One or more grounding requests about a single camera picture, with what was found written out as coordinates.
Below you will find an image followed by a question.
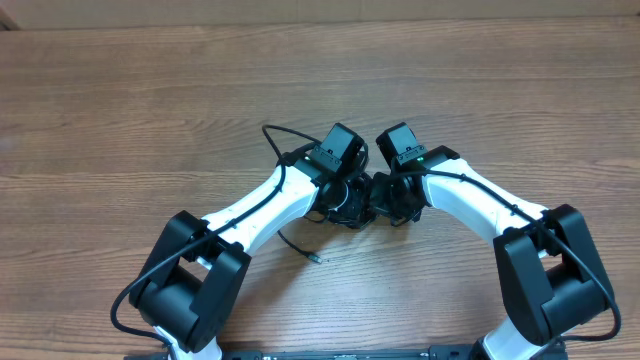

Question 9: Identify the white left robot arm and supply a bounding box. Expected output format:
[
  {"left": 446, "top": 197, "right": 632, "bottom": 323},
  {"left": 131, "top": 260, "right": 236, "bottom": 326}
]
[{"left": 121, "top": 156, "right": 376, "bottom": 359}]

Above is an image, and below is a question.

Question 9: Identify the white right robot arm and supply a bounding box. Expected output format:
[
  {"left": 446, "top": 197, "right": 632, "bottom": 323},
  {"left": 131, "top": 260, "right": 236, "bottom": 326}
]
[{"left": 373, "top": 142, "right": 622, "bottom": 359}]

